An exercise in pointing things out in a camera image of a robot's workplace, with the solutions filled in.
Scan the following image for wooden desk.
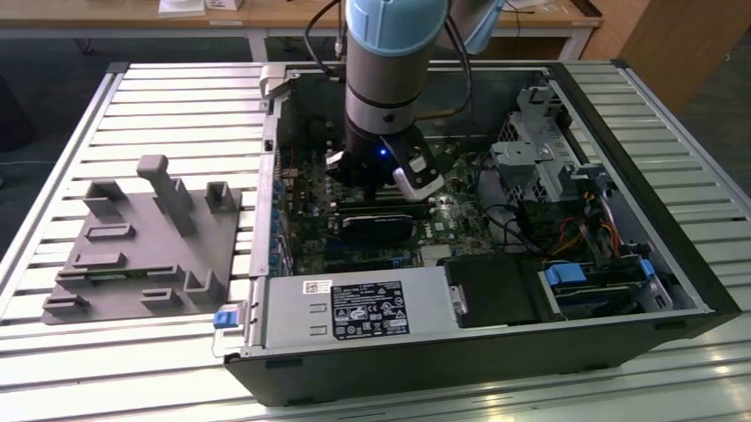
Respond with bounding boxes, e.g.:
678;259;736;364
0;0;606;62

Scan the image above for green RAM stick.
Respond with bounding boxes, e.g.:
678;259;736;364
84;271;151;281
339;202;431;218

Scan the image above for green motherboard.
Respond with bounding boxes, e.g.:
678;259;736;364
273;139;510;277

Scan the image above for black hard disk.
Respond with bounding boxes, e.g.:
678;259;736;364
551;280;652;318

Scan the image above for blue disk carrier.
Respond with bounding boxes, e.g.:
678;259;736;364
542;260;590;292

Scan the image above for black open PC case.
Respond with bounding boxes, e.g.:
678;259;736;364
221;60;742;408

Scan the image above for silver power supply unit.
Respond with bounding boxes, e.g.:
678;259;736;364
257;265;466;349

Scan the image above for coloured wire bundle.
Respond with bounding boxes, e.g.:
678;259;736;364
554;215;623;260

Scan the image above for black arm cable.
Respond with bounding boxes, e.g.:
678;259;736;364
416;16;476;120
303;0;348;84

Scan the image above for black graphics card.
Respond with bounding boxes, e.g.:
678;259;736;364
337;212;420;247

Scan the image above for wooden cabinet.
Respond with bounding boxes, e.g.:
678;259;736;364
580;0;751;116

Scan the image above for grey plastic parts rack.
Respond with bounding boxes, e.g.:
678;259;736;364
41;153;244;326

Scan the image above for metal drive cage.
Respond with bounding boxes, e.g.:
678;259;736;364
488;85;610;207

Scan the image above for blue case latch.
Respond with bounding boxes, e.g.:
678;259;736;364
212;307;243;330

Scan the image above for silver chipset heatsink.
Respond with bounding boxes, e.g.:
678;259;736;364
419;244;456;265

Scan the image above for black plastic drive cover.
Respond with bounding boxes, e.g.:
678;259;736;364
438;253;570;330

